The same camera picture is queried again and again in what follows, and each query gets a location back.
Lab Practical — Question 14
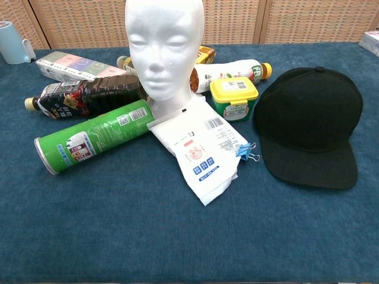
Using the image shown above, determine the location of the black baseball cap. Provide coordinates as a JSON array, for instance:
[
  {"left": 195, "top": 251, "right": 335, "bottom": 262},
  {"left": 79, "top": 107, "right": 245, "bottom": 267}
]
[{"left": 253, "top": 66, "right": 364, "bottom": 190}]

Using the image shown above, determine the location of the white foam mannequin head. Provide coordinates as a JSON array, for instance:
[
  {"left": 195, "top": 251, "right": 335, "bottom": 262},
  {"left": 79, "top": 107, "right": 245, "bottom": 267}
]
[{"left": 124, "top": 0, "right": 205, "bottom": 124}]

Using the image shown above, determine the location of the green chip can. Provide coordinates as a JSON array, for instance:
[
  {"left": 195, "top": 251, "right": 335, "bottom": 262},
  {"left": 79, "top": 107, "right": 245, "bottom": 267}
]
[{"left": 33, "top": 99, "right": 157, "bottom": 176}]

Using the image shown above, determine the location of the white yellow-cap drink bottle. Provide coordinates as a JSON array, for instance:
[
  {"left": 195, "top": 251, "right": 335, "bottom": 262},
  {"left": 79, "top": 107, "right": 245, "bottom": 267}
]
[{"left": 189, "top": 59, "right": 272, "bottom": 94}]

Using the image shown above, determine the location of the blue table cloth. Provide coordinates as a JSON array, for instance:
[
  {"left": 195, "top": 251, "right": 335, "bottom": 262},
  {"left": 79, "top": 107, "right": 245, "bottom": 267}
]
[{"left": 0, "top": 43, "right": 379, "bottom": 284}]

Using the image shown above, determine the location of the white printed paper bag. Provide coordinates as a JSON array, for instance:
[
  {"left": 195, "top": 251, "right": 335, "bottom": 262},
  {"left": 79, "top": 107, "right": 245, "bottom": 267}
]
[{"left": 147, "top": 93, "right": 249, "bottom": 207}]

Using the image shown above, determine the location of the dark tea plastic bottle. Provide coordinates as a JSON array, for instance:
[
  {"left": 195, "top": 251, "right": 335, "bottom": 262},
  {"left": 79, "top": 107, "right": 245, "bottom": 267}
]
[{"left": 24, "top": 73, "right": 148, "bottom": 121}]

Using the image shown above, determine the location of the light blue plastic jug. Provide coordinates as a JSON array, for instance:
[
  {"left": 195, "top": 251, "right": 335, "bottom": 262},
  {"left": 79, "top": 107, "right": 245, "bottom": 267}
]
[{"left": 0, "top": 20, "right": 37, "bottom": 65}]

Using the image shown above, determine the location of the yellow-lid green tub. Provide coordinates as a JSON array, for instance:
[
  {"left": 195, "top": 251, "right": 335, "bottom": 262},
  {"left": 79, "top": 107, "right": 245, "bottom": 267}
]
[{"left": 210, "top": 76, "right": 259, "bottom": 122}]

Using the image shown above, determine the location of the pastel tissue multipack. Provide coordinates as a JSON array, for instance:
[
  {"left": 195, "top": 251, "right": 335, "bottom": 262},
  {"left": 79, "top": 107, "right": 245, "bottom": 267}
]
[{"left": 35, "top": 51, "right": 136, "bottom": 83}]

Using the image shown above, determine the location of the blue binder clip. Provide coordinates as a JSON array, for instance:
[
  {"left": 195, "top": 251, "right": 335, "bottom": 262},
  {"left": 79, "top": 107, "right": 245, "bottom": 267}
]
[{"left": 236, "top": 142, "right": 261, "bottom": 163}]

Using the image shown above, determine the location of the woven folding screen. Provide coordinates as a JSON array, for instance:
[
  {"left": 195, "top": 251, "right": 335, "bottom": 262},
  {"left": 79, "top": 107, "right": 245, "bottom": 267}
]
[{"left": 0, "top": 0, "right": 379, "bottom": 50}]

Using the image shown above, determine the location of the white blue small box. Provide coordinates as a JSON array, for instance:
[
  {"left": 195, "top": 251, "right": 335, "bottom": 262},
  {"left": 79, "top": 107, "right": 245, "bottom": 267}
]
[{"left": 358, "top": 29, "right": 379, "bottom": 57}]

